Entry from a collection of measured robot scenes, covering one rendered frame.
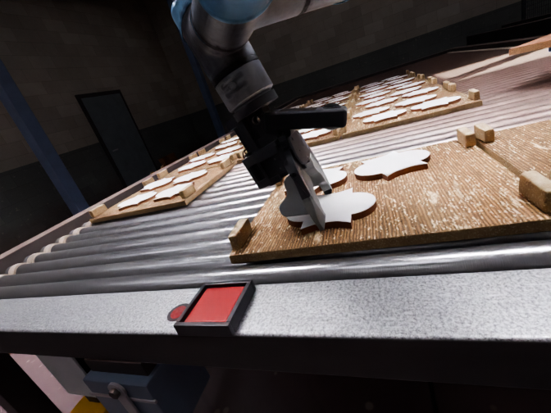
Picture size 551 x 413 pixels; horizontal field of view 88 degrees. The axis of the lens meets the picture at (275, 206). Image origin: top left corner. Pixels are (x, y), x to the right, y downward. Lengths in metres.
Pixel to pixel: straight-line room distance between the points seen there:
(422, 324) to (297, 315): 0.12
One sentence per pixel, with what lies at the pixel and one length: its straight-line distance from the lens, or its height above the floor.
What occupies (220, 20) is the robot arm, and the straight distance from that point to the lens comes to 0.35.
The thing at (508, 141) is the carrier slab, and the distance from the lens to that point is 0.67.
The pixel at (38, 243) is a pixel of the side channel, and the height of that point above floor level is 0.94.
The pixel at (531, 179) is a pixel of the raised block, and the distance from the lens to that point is 0.44.
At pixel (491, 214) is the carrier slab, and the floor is 0.94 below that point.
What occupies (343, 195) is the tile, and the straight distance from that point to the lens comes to 0.50.
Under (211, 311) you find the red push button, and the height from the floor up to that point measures 0.93.
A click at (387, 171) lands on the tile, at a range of 0.56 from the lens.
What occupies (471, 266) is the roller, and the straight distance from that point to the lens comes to 0.38.
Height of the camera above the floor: 1.14
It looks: 21 degrees down
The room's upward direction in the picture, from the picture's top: 19 degrees counter-clockwise
